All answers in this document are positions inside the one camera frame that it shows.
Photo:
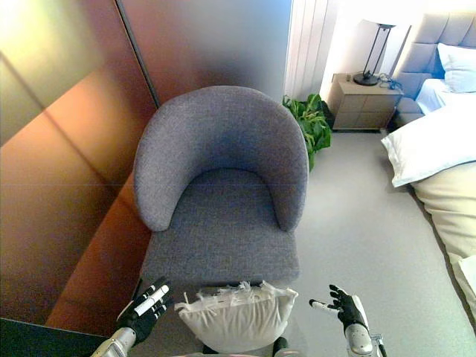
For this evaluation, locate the black table lamp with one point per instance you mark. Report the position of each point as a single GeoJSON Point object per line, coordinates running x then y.
{"type": "Point", "coordinates": [366, 79]}

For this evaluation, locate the white bed sheet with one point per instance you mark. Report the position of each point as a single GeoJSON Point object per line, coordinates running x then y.
{"type": "Point", "coordinates": [433, 93]}

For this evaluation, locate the white fringed throw pillow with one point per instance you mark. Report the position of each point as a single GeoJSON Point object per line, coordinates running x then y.
{"type": "Point", "coordinates": [230, 320]}

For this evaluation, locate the gray fabric tub armchair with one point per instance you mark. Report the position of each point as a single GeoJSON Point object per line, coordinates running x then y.
{"type": "Point", "coordinates": [223, 156]}

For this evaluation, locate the black plant pot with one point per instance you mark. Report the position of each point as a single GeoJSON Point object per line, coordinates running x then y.
{"type": "Point", "coordinates": [326, 113]}

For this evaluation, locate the dark flat floor board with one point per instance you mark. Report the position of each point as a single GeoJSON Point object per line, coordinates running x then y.
{"type": "Point", "coordinates": [33, 340]}

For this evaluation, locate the white bed pillow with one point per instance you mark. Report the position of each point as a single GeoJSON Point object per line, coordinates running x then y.
{"type": "Point", "coordinates": [461, 68]}

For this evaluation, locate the green leafy potted plant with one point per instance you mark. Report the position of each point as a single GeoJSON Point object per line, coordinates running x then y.
{"type": "Point", "coordinates": [316, 122]}

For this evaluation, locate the gray padded bed headboard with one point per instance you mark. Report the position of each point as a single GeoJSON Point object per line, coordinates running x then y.
{"type": "Point", "coordinates": [416, 56]}

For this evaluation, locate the beige wooden nightstand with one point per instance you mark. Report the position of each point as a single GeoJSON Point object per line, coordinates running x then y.
{"type": "Point", "coordinates": [364, 106]}

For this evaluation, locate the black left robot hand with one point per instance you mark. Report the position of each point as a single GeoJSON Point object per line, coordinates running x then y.
{"type": "Point", "coordinates": [143, 316]}

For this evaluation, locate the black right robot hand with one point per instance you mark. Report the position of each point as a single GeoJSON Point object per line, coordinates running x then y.
{"type": "Point", "coordinates": [349, 308]}

